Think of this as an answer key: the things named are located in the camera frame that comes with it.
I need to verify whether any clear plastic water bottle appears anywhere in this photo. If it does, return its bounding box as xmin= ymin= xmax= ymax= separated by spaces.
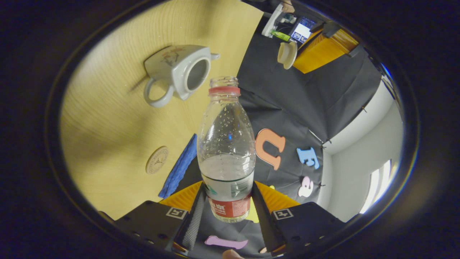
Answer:
xmin=197 ymin=76 xmax=256 ymax=223

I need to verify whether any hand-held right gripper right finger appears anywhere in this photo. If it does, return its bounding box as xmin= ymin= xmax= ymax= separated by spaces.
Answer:
xmin=251 ymin=181 xmax=348 ymax=253

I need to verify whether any white teacup lid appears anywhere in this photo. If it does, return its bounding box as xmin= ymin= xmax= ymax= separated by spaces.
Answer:
xmin=277 ymin=41 xmax=298 ymax=70

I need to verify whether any white ceramic teacup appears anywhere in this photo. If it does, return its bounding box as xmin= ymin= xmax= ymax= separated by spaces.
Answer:
xmin=144 ymin=45 xmax=220 ymax=108

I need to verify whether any computer monitor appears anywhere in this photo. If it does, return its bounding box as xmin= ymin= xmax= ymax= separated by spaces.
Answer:
xmin=289 ymin=16 xmax=317 ymax=44

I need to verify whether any white side table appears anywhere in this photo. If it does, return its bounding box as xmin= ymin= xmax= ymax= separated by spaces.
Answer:
xmin=262 ymin=4 xmax=285 ymax=37

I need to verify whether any ceiling light panel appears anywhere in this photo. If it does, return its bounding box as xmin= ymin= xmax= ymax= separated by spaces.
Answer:
xmin=359 ymin=159 xmax=393 ymax=215

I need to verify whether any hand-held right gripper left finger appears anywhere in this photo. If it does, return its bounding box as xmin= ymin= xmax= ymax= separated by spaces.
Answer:
xmin=114 ymin=181 xmax=207 ymax=256

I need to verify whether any round wooden coaster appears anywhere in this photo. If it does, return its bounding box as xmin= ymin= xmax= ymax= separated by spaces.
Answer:
xmin=146 ymin=146 xmax=169 ymax=174

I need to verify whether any blue towel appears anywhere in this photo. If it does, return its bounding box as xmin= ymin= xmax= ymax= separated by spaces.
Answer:
xmin=158 ymin=134 xmax=198 ymax=199

